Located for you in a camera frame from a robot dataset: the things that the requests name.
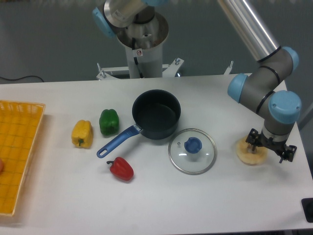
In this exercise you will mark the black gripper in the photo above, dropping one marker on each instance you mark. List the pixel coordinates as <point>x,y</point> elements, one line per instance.
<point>272,142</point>

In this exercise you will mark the glazed beige donut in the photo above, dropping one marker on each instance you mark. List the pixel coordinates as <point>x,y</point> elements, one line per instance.
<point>247,155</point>

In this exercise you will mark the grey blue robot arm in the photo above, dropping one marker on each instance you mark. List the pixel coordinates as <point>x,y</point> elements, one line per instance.
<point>280,110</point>

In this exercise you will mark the black device at table edge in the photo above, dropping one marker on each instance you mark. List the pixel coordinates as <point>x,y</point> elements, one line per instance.
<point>307,204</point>

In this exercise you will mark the glass lid blue knob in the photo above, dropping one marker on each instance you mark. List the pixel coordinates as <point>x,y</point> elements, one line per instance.
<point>192,151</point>

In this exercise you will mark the red bell pepper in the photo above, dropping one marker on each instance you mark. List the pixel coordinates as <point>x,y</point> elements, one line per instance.
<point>121,169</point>

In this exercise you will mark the green bell pepper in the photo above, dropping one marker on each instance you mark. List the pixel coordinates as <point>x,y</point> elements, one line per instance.
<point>109,122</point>

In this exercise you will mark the yellow bell pepper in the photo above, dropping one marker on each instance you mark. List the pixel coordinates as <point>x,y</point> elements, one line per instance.
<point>82,134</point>

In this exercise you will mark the yellow wicker basket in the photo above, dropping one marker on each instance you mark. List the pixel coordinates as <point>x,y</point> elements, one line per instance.
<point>19,124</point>

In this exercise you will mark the dark saucepan blue handle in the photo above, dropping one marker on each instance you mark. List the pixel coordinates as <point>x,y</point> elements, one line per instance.
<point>156,114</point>

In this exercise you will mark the white table frame bracket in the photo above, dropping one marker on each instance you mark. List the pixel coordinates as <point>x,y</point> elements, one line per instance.
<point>168,70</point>

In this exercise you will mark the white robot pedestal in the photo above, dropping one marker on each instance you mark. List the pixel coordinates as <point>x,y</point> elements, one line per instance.
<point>143,45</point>

